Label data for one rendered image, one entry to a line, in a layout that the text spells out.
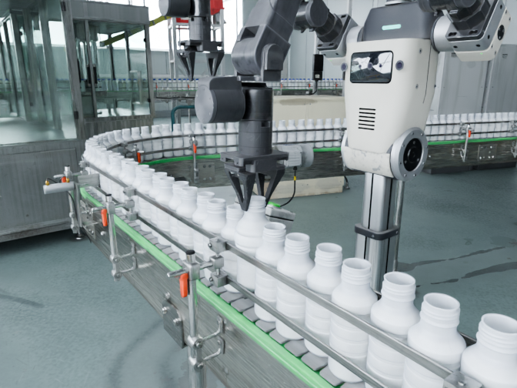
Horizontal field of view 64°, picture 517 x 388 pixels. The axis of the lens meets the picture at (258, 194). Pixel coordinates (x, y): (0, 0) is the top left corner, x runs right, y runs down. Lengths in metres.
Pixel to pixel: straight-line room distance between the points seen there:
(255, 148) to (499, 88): 6.79
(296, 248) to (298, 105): 4.27
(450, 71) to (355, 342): 6.20
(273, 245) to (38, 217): 3.29
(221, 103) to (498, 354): 0.45
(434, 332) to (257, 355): 0.33
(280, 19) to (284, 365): 0.52
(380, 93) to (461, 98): 5.66
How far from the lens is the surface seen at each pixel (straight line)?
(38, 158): 3.74
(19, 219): 3.83
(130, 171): 1.21
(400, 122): 1.20
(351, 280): 0.55
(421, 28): 1.25
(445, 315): 0.49
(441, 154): 2.98
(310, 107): 4.91
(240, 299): 0.79
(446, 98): 6.66
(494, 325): 0.51
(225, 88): 0.63
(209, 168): 2.24
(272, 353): 0.68
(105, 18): 5.85
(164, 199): 1.00
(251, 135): 0.66
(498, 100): 7.36
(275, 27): 0.67
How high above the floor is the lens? 1.40
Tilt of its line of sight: 16 degrees down
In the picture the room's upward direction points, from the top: straight up
